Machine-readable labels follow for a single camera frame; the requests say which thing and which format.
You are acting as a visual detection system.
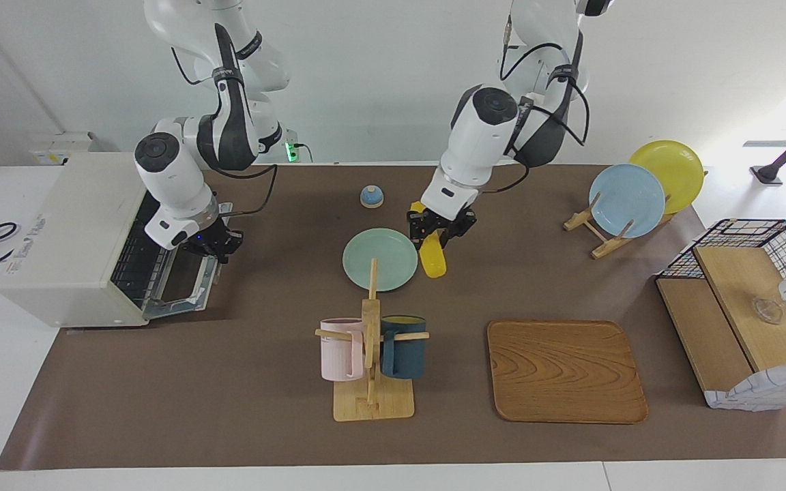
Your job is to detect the white toaster oven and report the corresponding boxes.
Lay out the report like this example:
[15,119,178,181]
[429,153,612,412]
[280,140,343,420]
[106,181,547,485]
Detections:
[0,151,233,328]

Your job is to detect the brown table mat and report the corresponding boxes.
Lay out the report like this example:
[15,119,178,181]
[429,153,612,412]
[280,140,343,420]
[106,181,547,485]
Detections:
[0,164,786,471]

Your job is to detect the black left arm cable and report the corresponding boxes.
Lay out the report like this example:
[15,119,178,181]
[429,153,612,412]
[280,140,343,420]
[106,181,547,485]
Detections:
[480,20,592,193]

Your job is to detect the yellow plate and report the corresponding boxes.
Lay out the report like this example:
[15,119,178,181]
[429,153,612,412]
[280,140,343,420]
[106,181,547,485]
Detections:
[628,140,705,215]

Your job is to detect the pale green plate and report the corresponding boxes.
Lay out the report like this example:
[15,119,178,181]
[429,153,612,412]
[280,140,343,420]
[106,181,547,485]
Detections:
[343,228,419,293]

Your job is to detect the light blue plate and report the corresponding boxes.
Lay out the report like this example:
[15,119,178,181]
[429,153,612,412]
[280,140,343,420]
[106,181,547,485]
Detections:
[589,164,667,239]

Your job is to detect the wooden mug rack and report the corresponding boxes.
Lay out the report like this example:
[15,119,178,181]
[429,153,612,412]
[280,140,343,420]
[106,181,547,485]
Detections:
[315,258,430,422]

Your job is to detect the dark blue mug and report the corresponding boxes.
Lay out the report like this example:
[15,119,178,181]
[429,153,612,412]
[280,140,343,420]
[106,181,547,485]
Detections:
[379,314,427,381]

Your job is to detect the yellow corn cob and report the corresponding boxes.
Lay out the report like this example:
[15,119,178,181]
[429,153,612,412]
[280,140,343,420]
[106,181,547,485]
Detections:
[410,201,447,279]

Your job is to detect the pink mug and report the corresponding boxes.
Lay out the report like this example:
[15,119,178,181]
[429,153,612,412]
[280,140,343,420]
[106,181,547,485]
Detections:
[319,318,366,383]

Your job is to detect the small glass bowl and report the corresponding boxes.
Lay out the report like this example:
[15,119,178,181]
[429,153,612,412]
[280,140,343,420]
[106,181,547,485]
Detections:
[751,297,785,325]

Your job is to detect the brown wooden tray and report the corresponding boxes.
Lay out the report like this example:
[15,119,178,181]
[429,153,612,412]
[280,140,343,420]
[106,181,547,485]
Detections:
[486,320,649,425]

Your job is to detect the white checkered cloth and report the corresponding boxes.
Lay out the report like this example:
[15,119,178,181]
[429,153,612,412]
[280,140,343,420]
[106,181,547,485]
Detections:
[703,359,786,413]

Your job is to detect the wire basket wooden shelf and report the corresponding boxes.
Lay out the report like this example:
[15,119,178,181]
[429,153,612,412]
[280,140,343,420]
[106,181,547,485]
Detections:
[655,218,786,410]

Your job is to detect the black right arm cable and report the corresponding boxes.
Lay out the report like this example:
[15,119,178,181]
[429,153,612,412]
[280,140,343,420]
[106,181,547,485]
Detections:
[171,24,279,219]

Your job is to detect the wooden plate rack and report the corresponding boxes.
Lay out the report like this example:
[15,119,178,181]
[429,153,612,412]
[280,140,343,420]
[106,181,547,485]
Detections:
[564,170,709,260]

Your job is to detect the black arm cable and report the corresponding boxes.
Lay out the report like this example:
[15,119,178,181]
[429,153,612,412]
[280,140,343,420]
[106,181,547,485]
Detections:
[171,24,279,219]
[480,20,592,193]

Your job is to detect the oven glass door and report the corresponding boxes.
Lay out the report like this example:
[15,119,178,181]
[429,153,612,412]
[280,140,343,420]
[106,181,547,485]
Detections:
[142,232,224,323]

